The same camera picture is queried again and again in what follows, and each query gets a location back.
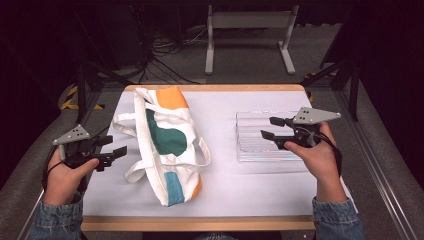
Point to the white metal stand frame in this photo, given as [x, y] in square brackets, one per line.
[250, 20]

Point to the white table sheet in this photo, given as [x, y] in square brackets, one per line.
[233, 186]

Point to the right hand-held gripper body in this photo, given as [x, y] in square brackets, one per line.
[306, 130]

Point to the black tripod stand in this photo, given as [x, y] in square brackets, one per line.
[81, 83]
[354, 90]

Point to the person's right hand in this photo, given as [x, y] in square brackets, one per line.
[320, 163]

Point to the clear acrylic tray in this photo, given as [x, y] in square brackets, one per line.
[256, 146]

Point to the person's left hand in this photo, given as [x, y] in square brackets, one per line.
[63, 180]

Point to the aluminium floor rail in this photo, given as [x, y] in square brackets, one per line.
[376, 166]

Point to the white tote bag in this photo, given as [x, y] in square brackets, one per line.
[166, 140]

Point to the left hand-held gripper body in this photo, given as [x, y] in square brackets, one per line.
[75, 151]

